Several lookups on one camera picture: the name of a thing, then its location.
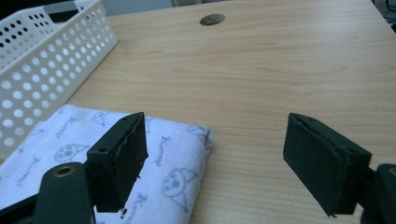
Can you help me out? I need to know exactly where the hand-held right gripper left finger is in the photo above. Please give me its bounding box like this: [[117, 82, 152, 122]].
[[85, 111, 149, 214]]

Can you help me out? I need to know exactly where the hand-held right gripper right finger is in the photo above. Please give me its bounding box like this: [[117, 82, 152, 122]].
[[282, 112, 373, 217]]

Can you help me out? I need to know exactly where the white printed towel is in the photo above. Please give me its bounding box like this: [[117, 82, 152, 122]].
[[0, 103, 215, 224]]

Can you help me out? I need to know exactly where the white perforated plastic basket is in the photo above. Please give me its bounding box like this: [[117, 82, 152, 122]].
[[0, 0, 119, 160]]

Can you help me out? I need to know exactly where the round table cable hole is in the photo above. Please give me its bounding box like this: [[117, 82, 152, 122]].
[[199, 13, 227, 27]]

